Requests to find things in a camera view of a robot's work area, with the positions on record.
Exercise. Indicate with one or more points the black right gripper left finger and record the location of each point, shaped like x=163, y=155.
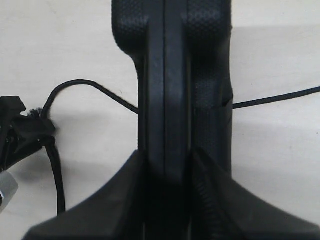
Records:
x=115, y=212

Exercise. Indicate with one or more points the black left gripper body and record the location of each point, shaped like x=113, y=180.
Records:
x=14, y=152

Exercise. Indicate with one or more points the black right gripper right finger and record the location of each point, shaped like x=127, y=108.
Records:
x=224, y=210

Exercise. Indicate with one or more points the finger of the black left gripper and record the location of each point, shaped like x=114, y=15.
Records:
x=29, y=128
x=10, y=107

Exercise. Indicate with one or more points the black plastic carrying case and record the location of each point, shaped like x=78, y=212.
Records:
x=181, y=51

